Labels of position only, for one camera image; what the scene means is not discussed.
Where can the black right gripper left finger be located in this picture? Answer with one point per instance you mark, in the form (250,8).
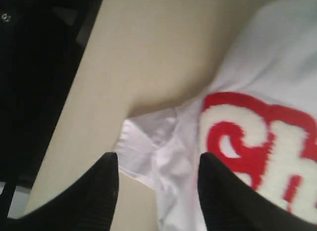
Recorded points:
(87,205)

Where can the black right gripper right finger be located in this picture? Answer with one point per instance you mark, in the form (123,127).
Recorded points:
(228,204)

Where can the white t-shirt red logo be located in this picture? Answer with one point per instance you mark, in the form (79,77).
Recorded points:
(258,117)

